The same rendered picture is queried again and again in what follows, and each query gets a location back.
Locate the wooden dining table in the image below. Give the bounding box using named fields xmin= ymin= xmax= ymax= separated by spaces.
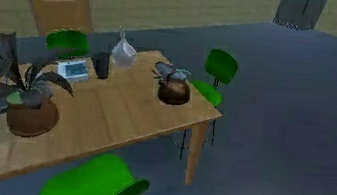
xmin=0 ymin=37 xmax=228 ymax=195

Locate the small potted house plant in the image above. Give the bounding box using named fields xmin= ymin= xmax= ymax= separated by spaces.
xmin=149 ymin=60 xmax=194 ymax=107

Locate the green chair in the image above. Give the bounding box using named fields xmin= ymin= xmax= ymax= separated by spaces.
xmin=44 ymin=28 xmax=91 ymax=62
xmin=39 ymin=148 xmax=153 ymax=195
xmin=166 ymin=45 xmax=240 ymax=166

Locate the clear glass vase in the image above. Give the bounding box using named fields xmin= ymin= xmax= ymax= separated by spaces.
xmin=110 ymin=25 xmax=140 ymax=71

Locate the black cup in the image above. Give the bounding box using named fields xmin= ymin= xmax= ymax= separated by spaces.
xmin=92 ymin=51 xmax=112 ymax=81

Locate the white tablet device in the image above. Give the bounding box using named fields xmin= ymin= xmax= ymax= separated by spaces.
xmin=55 ymin=57 xmax=93 ymax=84

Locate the large potted house plant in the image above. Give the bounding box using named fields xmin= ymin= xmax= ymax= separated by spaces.
xmin=0 ymin=30 xmax=79 ymax=141

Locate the wooden room door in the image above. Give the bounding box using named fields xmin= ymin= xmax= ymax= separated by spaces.
xmin=16 ymin=0 xmax=96 ymax=41

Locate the grey room door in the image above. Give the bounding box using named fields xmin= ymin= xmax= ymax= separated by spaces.
xmin=272 ymin=0 xmax=329 ymax=33

